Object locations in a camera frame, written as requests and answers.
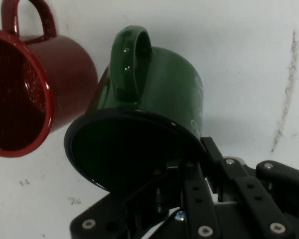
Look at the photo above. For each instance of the green enamel mug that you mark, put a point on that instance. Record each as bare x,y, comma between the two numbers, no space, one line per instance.
164,82

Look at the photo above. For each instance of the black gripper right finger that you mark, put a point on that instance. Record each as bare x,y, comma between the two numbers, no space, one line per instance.
264,199

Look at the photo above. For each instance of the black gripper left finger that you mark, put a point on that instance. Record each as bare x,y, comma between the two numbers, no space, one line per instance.
194,199

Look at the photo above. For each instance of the red enamel mug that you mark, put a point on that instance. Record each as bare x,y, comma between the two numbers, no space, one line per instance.
69,74

